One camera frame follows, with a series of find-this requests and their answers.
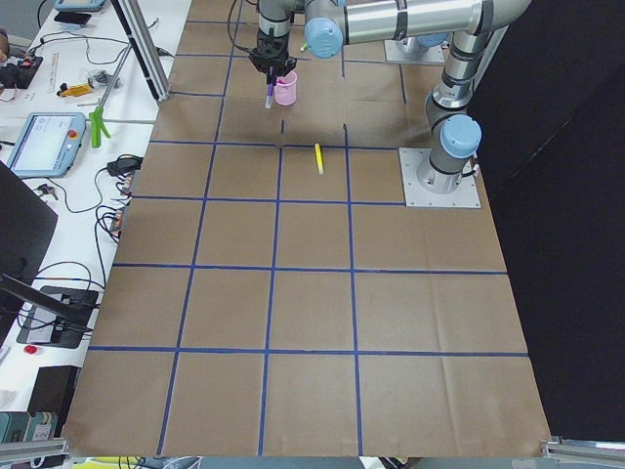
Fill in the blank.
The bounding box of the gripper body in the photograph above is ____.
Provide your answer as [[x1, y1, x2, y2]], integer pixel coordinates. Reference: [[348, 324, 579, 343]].
[[249, 31, 297, 78]]

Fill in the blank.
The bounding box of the purple pen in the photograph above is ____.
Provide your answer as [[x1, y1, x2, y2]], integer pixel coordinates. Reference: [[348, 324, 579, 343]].
[[265, 67, 276, 109]]

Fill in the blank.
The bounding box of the pink mesh cup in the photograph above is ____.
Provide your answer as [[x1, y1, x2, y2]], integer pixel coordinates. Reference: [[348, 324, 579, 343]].
[[274, 70, 298, 106]]

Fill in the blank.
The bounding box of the yellow pen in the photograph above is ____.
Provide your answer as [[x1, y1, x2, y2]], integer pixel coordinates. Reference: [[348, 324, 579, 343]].
[[314, 143, 325, 176]]

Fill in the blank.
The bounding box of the black power adapter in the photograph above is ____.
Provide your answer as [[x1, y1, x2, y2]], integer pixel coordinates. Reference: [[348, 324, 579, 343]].
[[106, 155, 144, 176]]

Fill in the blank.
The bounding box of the yellow black tool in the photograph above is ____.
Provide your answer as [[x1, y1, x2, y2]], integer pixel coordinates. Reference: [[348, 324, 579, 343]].
[[57, 83, 95, 98]]

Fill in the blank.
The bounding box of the black phone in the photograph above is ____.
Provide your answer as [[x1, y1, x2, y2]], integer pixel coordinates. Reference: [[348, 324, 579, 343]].
[[54, 11, 92, 26]]

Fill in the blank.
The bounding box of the blue teach pendant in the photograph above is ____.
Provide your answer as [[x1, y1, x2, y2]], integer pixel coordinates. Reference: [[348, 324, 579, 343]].
[[8, 112, 86, 179]]

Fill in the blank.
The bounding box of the brown paper table cover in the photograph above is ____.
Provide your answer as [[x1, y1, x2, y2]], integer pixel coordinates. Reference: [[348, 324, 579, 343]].
[[64, 1, 549, 457]]

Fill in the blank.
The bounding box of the black monitor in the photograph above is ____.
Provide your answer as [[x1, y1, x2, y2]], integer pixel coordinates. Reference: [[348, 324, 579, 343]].
[[1, 165, 77, 340]]

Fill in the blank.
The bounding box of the black docking device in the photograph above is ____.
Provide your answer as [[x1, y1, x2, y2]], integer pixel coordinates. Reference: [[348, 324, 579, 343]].
[[17, 285, 99, 349]]

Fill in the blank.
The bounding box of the aluminium frame post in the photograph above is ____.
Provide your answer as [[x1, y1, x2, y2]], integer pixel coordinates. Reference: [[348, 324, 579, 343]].
[[111, 0, 171, 103]]

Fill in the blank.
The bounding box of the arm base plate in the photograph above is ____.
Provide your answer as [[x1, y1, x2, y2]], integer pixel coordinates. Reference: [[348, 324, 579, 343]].
[[384, 40, 445, 66], [398, 148, 481, 209]]

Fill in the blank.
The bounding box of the green handled grabber tool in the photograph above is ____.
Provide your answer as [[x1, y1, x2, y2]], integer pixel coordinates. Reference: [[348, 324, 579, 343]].
[[89, 46, 132, 149]]

